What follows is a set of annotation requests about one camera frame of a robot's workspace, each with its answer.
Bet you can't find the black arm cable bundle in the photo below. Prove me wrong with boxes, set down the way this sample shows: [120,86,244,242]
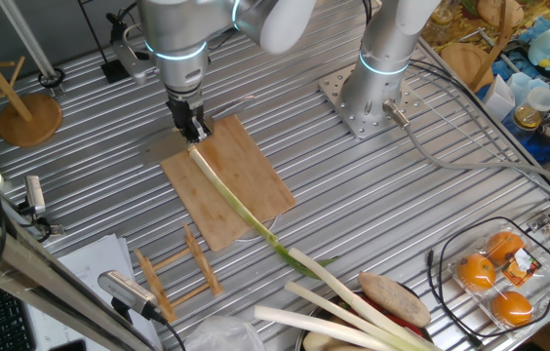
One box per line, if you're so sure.
[360,0,374,28]

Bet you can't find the black stand with thin rod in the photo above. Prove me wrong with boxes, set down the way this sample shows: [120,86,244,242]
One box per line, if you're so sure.
[77,0,133,85]

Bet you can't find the brown sweet potato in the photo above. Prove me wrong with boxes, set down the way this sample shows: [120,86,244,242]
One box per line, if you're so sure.
[356,270,433,329]

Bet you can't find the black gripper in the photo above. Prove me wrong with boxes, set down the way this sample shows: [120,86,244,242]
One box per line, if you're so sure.
[166,95,213,144]

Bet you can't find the orange label sticker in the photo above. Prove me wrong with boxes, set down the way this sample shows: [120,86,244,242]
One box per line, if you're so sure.
[500,247,543,289]

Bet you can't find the metal camera mount clamp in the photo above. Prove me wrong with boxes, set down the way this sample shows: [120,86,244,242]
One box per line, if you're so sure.
[15,199,65,243]

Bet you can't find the black cables at robot base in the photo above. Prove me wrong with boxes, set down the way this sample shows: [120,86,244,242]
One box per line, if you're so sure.
[408,58,550,199]

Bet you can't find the wooden knife rack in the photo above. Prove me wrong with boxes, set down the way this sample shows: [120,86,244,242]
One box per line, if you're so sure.
[133,222,224,324]

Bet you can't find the wooden cutting board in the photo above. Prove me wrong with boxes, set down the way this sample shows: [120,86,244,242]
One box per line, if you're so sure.
[160,114,297,254]

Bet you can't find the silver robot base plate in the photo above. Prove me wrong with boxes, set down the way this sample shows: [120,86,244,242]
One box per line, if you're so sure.
[317,62,425,141]

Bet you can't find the orange fruit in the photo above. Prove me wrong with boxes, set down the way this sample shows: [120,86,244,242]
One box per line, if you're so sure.
[486,230,526,267]
[455,253,497,293]
[490,290,534,328]

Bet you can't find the glass flask with yellow liquid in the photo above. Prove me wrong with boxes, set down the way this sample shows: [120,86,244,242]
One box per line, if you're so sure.
[512,86,550,132]

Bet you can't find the wooden mug tree stand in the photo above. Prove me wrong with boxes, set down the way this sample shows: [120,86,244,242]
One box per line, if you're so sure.
[0,21,64,149]
[439,0,516,94]

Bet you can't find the thin black cable loop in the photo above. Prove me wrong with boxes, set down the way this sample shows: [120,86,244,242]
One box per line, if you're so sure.
[424,215,550,350]

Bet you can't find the long scallion with green top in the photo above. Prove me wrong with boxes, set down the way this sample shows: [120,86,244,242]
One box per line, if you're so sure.
[186,144,339,281]

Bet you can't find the aluminium frame beam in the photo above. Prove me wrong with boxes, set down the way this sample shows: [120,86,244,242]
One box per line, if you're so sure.
[0,194,158,351]

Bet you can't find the small silver camera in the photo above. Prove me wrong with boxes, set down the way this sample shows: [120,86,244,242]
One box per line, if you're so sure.
[23,174,48,216]

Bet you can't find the white paper box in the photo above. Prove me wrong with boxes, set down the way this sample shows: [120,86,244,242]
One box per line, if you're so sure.
[481,74,519,123]

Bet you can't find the round woven wooden item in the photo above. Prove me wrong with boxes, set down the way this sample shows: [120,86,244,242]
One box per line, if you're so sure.
[476,0,526,29]

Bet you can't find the blue cloth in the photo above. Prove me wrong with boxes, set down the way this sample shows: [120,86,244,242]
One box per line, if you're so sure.
[489,9,550,165]

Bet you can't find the clear plastic bag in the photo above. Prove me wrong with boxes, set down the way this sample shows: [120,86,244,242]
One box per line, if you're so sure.
[183,315,267,351]

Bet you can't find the aluminium pole with black ring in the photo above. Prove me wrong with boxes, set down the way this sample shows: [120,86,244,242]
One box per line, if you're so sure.
[0,0,67,98]

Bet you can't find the red vegetable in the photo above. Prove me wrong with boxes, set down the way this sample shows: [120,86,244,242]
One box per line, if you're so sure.
[346,291,426,338]

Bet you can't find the pale potato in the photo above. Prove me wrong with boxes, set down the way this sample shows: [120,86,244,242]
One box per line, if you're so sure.
[302,331,354,351]

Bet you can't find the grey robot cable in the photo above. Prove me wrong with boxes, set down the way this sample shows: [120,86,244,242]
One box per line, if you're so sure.
[381,98,550,195]

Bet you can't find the silver camera with black cable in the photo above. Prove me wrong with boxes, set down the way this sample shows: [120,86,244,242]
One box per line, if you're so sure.
[98,269,187,351]

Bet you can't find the steel cleaver knife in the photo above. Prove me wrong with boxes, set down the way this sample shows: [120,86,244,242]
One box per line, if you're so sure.
[138,94,256,167]

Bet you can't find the metal bowl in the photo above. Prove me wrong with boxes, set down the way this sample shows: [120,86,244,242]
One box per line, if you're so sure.
[294,291,433,351]

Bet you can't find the clear glass bottle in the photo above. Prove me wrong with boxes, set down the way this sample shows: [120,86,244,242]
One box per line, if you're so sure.
[422,0,457,43]

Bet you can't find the white paper sheets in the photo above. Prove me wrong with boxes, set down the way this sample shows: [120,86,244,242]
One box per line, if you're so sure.
[25,233,164,351]

